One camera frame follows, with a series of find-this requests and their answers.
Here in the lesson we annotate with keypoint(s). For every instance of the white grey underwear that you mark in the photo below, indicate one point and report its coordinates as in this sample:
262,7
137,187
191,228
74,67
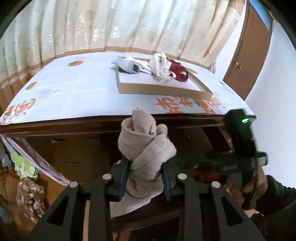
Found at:
132,65

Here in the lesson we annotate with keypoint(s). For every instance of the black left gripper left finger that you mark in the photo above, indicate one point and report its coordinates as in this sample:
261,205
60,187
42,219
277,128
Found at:
64,219

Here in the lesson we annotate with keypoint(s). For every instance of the cream patterned curtain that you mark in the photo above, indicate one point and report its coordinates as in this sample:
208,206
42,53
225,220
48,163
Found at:
37,32

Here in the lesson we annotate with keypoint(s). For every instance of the shallow cardboard tray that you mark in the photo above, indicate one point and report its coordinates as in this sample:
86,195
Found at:
143,83

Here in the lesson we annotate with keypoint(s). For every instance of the pink white lace underwear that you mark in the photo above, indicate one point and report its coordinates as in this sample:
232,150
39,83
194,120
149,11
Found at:
160,67

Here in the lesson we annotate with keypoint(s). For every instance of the brown floral cloth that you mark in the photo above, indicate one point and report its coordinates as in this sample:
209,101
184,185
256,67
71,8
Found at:
30,198

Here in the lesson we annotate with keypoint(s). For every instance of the brown wooden door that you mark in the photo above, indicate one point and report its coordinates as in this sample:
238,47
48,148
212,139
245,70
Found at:
251,51

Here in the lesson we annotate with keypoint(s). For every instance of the person right hand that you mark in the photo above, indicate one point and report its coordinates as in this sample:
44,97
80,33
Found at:
246,196

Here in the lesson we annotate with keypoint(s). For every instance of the green yellow cloth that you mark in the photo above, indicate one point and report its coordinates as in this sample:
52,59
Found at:
23,168

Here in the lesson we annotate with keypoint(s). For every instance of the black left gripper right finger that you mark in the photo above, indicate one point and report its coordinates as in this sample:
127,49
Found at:
207,211

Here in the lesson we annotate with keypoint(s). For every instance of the beige knitted underwear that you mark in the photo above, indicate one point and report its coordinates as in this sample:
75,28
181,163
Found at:
147,146

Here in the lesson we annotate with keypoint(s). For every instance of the hanging pink striped cloth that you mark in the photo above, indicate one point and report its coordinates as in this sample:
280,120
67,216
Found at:
23,148

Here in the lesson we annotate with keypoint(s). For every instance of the dark red underwear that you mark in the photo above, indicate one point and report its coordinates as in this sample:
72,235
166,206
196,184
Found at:
180,72

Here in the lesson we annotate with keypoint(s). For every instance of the dark sleeve right forearm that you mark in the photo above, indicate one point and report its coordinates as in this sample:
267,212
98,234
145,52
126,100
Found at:
276,217

